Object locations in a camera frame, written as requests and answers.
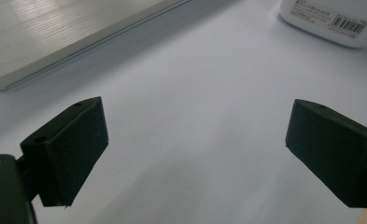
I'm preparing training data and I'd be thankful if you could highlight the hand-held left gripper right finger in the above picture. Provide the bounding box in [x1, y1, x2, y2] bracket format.
[285, 98, 367, 209]

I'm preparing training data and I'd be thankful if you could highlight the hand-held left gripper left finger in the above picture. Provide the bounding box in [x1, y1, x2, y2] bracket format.
[16, 96, 109, 209]

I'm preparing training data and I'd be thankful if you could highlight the white plastic box with barcode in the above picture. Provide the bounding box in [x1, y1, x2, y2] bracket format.
[278, 0, 367, 49]

